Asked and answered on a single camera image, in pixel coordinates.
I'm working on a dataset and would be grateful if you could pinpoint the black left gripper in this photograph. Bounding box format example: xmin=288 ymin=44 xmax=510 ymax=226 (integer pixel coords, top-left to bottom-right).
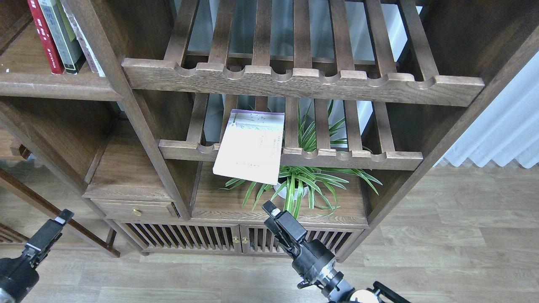
xmin=0 ymin=209 xmax=75 ymax=303

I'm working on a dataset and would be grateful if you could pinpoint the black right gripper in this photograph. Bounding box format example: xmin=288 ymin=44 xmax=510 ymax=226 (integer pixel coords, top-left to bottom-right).
xmin=262 ymin=201 xmax=337 ymax=287

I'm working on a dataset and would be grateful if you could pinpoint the white lavender paperback book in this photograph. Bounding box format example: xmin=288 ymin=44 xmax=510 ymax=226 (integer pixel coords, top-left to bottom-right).
xmin=213 ymin=109 xmax=285 ymax=185

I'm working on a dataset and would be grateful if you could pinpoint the red paperback book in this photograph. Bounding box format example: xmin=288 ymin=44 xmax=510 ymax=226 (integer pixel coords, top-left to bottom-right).
xmin=27 ymin=0 xmax=65 ymax=74

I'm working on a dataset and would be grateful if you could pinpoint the green grey black-edged book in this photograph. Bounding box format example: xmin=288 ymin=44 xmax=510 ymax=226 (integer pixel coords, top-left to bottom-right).
xmin=38 ymin=0 xmax=86 ymax=74

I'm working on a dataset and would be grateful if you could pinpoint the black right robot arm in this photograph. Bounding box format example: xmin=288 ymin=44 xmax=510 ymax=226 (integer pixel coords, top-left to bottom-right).
xmin=262 ymin=201 xmax=408 ymax=303

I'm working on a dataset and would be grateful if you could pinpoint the white plant pot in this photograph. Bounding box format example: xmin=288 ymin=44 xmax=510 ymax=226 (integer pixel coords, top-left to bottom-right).
xmin=274 ymin=179 xmax=309 ymax=201

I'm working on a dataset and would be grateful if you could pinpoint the green spider plant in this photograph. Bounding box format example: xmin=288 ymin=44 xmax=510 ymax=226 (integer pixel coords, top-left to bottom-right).
xmin=220 ymin=101 xmax=383 ymax=219

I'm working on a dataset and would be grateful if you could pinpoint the dark wooden bookshelf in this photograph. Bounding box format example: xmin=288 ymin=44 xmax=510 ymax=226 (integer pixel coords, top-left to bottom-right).
xmin=1 ymin=0 xmax=538 ymax=262

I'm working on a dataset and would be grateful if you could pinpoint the white upright book spine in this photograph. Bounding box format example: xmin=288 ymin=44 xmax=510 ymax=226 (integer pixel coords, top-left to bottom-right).
xmin=61 ymin=0 xmax=106 ymax=77

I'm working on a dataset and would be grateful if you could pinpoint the white pleated curtain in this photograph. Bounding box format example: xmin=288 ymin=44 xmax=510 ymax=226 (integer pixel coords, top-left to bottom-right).
xmin=440 ymin=54 xmax=539 ymax=168

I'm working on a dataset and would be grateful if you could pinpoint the wooden furniture frame left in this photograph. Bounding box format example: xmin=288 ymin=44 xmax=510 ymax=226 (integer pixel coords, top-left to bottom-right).
xmin=0 ymin=126 xmax=120 ymax=258

